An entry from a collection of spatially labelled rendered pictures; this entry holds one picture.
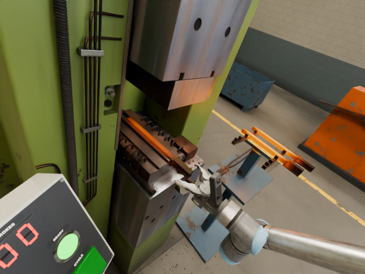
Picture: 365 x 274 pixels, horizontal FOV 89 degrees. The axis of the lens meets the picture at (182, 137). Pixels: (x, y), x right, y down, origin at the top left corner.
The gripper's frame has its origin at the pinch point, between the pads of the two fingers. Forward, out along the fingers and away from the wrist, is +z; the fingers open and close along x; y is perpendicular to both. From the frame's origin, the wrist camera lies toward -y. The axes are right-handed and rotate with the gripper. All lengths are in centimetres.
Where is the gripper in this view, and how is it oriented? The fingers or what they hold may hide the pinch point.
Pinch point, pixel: (186, 170)
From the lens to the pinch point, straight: 78.2
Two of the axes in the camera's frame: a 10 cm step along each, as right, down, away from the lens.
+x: 6.5, -2.8, 7.1
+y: -2.8, 7.8, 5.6
